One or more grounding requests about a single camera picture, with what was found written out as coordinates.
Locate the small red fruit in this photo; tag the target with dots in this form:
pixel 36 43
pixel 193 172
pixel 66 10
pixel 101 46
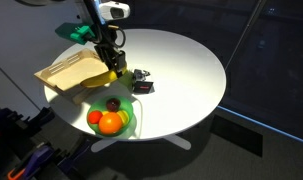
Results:
pixel 94 117

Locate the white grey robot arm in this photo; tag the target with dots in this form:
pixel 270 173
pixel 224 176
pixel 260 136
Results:
pixel 114 10

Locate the orange fruit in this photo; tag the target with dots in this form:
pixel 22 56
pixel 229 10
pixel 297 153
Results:
pixel 110 124

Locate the yellow lemon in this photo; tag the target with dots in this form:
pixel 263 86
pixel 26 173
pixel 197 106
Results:
pixel 123 117

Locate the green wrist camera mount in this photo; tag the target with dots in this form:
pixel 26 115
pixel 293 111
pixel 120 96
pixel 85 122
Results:
pixel 72 33

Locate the purple clamp with orange tip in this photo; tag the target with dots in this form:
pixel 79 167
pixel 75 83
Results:
pixel 34 160

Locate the white table base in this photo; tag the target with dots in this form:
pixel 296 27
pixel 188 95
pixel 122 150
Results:
pixel 179 141

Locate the light wooden slotted crate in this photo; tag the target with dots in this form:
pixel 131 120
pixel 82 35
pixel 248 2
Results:
pixel 71 71

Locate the black checkered puzzle toy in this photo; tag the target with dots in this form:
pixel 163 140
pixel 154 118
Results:
pixel 143 87

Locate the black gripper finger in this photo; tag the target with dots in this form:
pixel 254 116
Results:
pixel 113 70
pixel 121 63

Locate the green translucent plastic bowl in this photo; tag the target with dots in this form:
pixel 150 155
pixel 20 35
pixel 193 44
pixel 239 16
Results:
pixel 127 110

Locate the blue floor trim strip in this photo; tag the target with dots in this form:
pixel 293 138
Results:
pixel 264 125

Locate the dark red plum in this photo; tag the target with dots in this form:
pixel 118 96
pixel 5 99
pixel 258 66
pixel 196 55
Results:
pixel 113 104

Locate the purple black clamp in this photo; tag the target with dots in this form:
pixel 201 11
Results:
pixel 4 118

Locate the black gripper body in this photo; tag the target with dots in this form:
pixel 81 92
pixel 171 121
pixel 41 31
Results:
pixel 107 53

